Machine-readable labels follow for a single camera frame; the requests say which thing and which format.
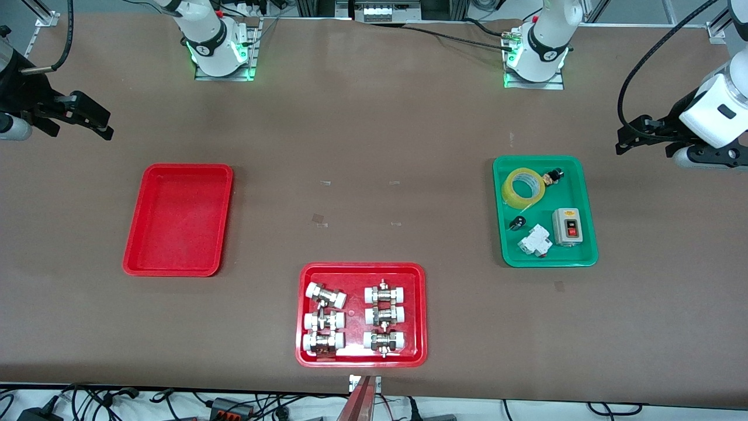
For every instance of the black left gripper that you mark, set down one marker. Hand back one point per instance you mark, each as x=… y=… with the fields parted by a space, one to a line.
x=673 y=118

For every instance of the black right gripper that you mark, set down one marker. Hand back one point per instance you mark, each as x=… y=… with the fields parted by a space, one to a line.
x=23 y=93

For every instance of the yellow tape roll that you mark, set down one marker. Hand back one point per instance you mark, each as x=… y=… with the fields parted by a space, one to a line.
x=508 y=196

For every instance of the green plastic tray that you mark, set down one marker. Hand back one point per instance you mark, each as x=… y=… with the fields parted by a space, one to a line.
x=540 y=202

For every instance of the empty red plastic tray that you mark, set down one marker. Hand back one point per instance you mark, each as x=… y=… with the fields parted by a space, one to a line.
x=178 y=219

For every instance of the small brown tape mark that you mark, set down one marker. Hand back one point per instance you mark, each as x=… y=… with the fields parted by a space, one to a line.
x=318 y=218

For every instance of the red tray with fittings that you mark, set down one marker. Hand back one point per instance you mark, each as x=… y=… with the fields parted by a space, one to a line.
x=353 y=275

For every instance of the black orange push button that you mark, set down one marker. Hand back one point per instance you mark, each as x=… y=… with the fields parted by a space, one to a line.
x=550 y=178

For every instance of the silver aluminium profile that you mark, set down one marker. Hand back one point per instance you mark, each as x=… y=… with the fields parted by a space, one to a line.
x=44 y=14
x=721 y=26

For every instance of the white circuit breaker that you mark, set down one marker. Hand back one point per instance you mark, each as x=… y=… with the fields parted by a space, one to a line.
x=536 y=241

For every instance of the grey electrical box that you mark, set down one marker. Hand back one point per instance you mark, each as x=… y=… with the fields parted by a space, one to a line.
x=385 y=11

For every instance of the metal white pipe fitting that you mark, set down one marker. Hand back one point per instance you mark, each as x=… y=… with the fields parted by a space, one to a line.
x=385 y=294
x=323 y=341
x=323 y=320
x=384 y=340
x=325 y=296
x=385 y=316

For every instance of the black power adapter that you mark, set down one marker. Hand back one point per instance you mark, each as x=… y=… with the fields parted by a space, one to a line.
x=38 y=415

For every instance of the black orange power strip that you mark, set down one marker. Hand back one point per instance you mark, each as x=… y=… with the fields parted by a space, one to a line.
x=231 y=408

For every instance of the red metal bar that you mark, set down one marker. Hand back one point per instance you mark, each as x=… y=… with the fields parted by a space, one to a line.
x=357 y=406

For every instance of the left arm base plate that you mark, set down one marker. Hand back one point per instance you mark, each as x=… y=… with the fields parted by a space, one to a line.
x=555 y=85

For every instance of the grey switch box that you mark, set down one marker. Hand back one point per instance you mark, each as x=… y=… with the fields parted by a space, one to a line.
x=567 y=228

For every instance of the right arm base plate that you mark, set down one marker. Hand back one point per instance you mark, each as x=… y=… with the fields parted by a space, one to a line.
x=253 y=52

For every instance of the small metal bracket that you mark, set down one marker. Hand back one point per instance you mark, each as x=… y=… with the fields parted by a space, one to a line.
x=352 y=383

